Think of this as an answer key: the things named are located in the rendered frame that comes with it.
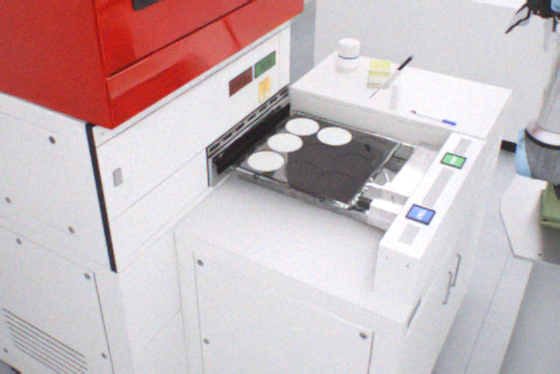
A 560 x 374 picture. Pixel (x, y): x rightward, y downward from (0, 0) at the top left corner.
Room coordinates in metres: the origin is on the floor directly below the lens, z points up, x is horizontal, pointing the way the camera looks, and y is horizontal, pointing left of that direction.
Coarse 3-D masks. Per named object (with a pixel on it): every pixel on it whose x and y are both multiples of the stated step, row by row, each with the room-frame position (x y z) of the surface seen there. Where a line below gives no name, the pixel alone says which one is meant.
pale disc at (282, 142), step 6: (270, 138) 1.53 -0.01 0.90; (276, 138) 1.53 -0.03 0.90; (282, 138) 1.53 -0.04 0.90; (288, 138) 1.53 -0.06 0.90; (294, 138) 1.53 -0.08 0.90; (270, 144) 1.50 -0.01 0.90; (276, 144) 1.50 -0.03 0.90; (282, 144) 1.50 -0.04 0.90; (288, 144) 1.50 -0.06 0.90; (294, 144) 1.50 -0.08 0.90; (300, 144) 1.50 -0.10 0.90; (276, 150) 1.46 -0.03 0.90; (282, 150) 1.46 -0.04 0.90; (288, 150) 1.46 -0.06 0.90; (294, 150) 1.46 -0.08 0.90
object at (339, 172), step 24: (288, 120) 1.64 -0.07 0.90; (312, 120) 1.64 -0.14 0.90; (264, 144) 1.50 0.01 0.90; (312, 144) 1.50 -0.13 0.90; (360, 144) 1.50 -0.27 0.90; (384, 144) 1.50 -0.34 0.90; (288, 168) 1.37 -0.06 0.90; (312, 168) 1.37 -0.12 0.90; (336, 168) 1.37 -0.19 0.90; (360, 168) 1.37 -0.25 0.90; (336, 192) 1.26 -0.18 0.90
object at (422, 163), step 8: (408, 160) 1.44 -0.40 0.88; (416, 160) 1.44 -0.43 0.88; (424, 160) 1.44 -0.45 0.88; (432, 160) 1.44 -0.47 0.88; (408, 168) 1.40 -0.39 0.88; (416, 168) 1.40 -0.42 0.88; (424, 168) 1.40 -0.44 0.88; (400, 176) 1.36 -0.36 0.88; (408, 176) 1.36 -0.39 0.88; (416, 176) 1.36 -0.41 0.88; (400, 184) 1.32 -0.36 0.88; (408, 184) 1.32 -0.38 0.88; (416, 184) 1.33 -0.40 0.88; (384, 200) 1.25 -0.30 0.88; (392, 200) 1.25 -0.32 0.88; (368, 216) 1.19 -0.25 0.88; (376, 216) 1.19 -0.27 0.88; (376, 224) 1.18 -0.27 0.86; (384, 224) 1.17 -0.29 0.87
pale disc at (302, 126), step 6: (294, 120) 1.64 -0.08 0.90; (300, 120) 1.64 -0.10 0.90; (306, 120) 1.64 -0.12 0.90; (288, 126) 1.60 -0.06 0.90; (294, 126) 1.60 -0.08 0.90; (300, 126) 1.60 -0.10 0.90; (306, 126) 1.60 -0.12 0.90; (312, 126) 1.60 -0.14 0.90; (294, 132) 1.56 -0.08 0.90; (300, 132) 1.56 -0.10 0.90; (306, 132) 1.56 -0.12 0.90; (312, 132) 1.56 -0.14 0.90
